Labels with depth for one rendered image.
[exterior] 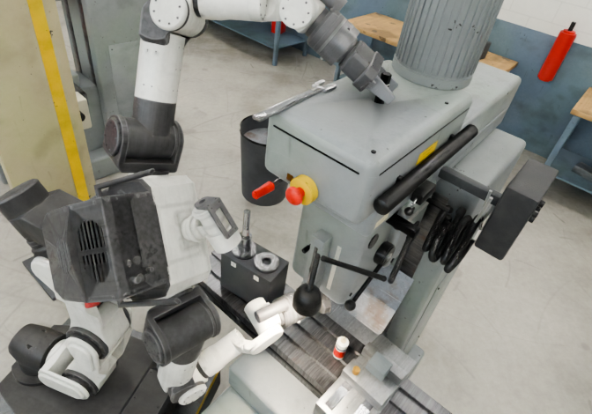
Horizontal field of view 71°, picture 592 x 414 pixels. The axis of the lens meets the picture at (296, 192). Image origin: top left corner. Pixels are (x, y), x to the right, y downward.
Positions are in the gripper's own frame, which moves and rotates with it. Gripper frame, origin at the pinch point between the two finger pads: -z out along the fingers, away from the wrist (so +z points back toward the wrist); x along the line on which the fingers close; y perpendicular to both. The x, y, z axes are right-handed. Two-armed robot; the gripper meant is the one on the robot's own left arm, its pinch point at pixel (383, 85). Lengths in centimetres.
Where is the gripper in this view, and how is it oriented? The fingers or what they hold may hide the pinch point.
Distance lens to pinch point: 93.3
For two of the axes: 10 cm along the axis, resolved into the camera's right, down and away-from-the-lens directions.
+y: 5.9, -5.3, -6.1
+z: -7.6, -6.3, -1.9
